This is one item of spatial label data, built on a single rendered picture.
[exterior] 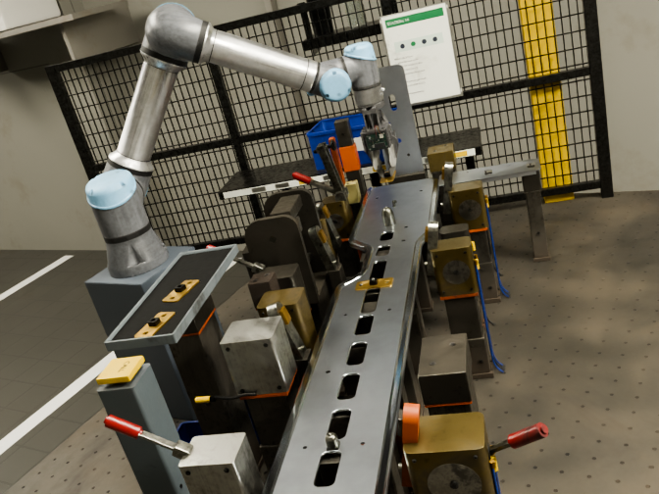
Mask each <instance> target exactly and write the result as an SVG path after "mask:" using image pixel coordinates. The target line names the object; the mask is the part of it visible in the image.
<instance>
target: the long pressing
mask: <svg viewBox="0 0 659 494"><path fill-rule="evenodd" d="M438 182H439V180H438V179H437V178H424V179H418V180H412V181H406V182H400V183H395V184H390V185H384V186H378V187H370V188H369V189H368V190H367V191H366V193H365V196H364V199H363V202H362V204H361V207H360V210H359V212H358V215H357V218H356V221H355V223H354V225H353V228H352V230H351V233H350V236H349V239H348V243H349V246H350V247H352V248H354V249H357V250H360V251H363V252H366V255H365V258H364V261H363V265H362V268H361V270H360V272H359V273H358V274H356V275H355V276H353V277H351V278H349V279H347V280H345V281H343V282H341V283H340V284H338V285H337V286H336V287H335V289H334V290H333V293H332V296H331V299H330V302H329V306H328V309H327V312H326V315H325V317H324V320H323V323H322V326H321V329H320V331H319V334H318V337H317V340H316V343H315V346H314V348H313V351H312V354H311V357H310V360H309V362H308V365H307V368H306V370H305V373H304V375H303V378H302V381H301V384H300V387H299V389H298V392H297V395H296V398H295V401H294V403H293V406H292V409H291V412H290V415H289V417H288V420H287V423H286V426H285V429H284V431H283V434H282V437H281V440H280V443H279V446H278V449H277V452H276V455H275V457H274V460H273V463H272V466H271V469H270V471H269V474H268V477H267V480H266V483H265V485H264V488H263V491H262V494H387V492H388V485H389V479H390V471H391V464H392V457H393V450H394V443H395V436H396V429H397V423H398V415H399V408H400V401H401V394H402V387H403V380H404V373H405V367H406V360H407V352H408V345H409V338H410V331H411V324H412V317H413V311H414V304H415V297H416V289H417V282H418V275H419V268H420V261H421V255H422V248H423V245H424V244H425V243H426V242H425V229H426V226H429V221H431V222H435V218H436V209H437V200H438V191H439V185H438ZM421 190H423V191H421ZM376 198H378V199H376ZM392 200H393V201H394V200H396V202H397V203H395V206H396V207H393V205H392ZM384 207H389V208H391V210H392V211H393V214H394V217H395V222H396V224H394V225H392V226H384V225H383V220H382V216H381V211H382V209H383V208H384ZM405 226H408V227H405ZM386 233H393V235H392V238H391V239H389V240H384V241H381V237H382V235H383V234H386ZM402 240H405V241H402ZM382 247H390V248H389V252H388V254H387V255H384V256H377V253H378V250H379V248H382ZM381 262H386V265H385V269H384V274H383V278H388V277H393V282H392V285H391V286H388V287H381V288H373V289H365V290H355V287H356V284H357V282H358V281H364V280H370V278H371V276H372V272H373V268H374V265H375V264H376V263H381ZM375 289H379V290H380V294H379V298H378V301H377V305H376V309H375V310H374V311H373V312H370V313H362V309H363V305H364V302H365V298H366V294H367V292H368V291H369V290H375ZM388 309H391V310H390V311H388ZM345 315H347V316H345ZM368 317H372V318H373V322H372V327H371V331H370V333H368V334H364V335H355V334H356V330H357V327H358V323H359V320H360V319H361V318H368ZM360 344H366V345H367V348H366V352H365V356H364V360H363V363H362V364H359V365H352V366H349V365H347V364H348V360H349V356H350V353H351V349H352V347H353V346H355V345H360ZM327 371H330V372H329V373H327ZM350 375H359V381H358V385H357V389H356V393H355V396H354V397H353V398H351V399H344V400H339V399H338V396H339V393H340V389H341V385H342V381H343V378H344V377H346V376H350ZM338 412H350V413H351V414H350V419H349V423H348V426H347V430H346V435H345V436H344V437H343V438H341V439H338V441H339V442H340V445H339V448H338V450H331V451H327V444H326V441H325V436H326V434H327V433H329V432H330V426H331V422H332V419H333V416H334V414H336V413H338ZM363 442H364V443H365V444H364V445H361V443H363ZM304 447H307V448H306V449H303V448H304ZM326 454H339V455H340V460H339V464H338V469H337V473H336V477H335V481H334V484H333V485H331V486H325V487H317V486H316V485H315V484H316V480H317V476H318V472H319V469H320V465H321V461H322V458H323V456H324V455H326Z"/></svg>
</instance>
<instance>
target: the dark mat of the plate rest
mask: <svg viewBox="0 0 659 494"><path fill-rule="evenodd" d="M231 249H232V248H227V249H222V250H215V251H209V252H202V253H196V254H189V255H183V256H181V257H180V258H179V259H178V260H177V262H176V263H175V264H174V265H173V267H172V268H171V269H170V270H169V271H168V273H167V274H166V275H165V276H164V277H163V279H162V280H161V281H160V282H159V283H158V285H157V286H156V287H155V288H154V289H153V291H152V292H151V293H150V294H149V295H148V297H147V298H146V299H145V300H144V301H143V303H142V304H141V305H140V306H139V307H138V309H137V310H136V311H135V312H134V313H133V315H132V316H131V317H130V318H129V319H128V321H127V322H126V323H125V324H124V326H123V327H122V328H121V329H120V330H119V332H118V333H117V334H116V335H115V336H114V338H113V339H112V340H111V341H115V340H123V339H131V338H135V337H134V335H135V334H136V333H137V332H138V331H139V330H140V329H142V328H143V327H144V326H145V325H146V324H147V322H148V321H149V320H150V319H151V318H154V317H155V316H156V315H157V314H158V313H161V312H175V315H174V316H173V317H172V318H171V319H170V320H169V321H168V322H167V323H166V324H165V325H164V326H163V327H162V328H161V329H160V330H159V331H157V332H156V333H155V334H154V335H153V336H155V335H163V334H171V333H173V332H174V331H175V329H176V328H177V326H178V325H179V323H180V322H181V320H182V319H183V317H184V316H185V315H186V313H187V312H188V310H189V309H190V308H191V306H192V305H193V303H194V302H195V300H196V299H197V298H198V296H199V295H200V293H201V292H202V290H203V289H204V288H205V286H206V285H207V283H208V282H209V280H210V279H211V278H212V276H213V275H214V273H215V272H216V271H217V269H218V268H219V266H220V265H221V263H222V262H223V261H224V259H225V258H226V256H227V255H228V253H229V252H230V250H231ZM197 279H198V280H199V283H198V284H196V285H195V286H194V287H193V288H192V289H191V290H190V291H189V292H188V293H187V294H185V295H184V296H183V297H182V298H181V299H180V300H179V301H178V302H175V303H163V301H162V300H163V299H164V298H166V297H167V296H168V295H169V294H170V293H171V292H172V291H174V288H175V287H176V286H177V285H178V284H182V283H183V282H184V281H185V280H197Z"/></svg>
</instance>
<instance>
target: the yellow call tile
mask: <svg viewBox="0 0 659 494"><path fill-rule="evenodd" d="M144 362H145V360H144V358H143V356H136V357H128V358H119V359H113V360H112V361H111V362H110V363H109V364H108V366H107V367H106V368H105V369H104V370H103V371H102V372H101V373H100V375H99V376H98V377H97V378H96V381H97V383H98V384H99V385H101V384H110V383H120V382H130V381H131V380H132V378H133V377H134V376H135V374H136V373H137V371H138V370H139V369H140V367H141V366H142V365H143V363H144Z"/></svg>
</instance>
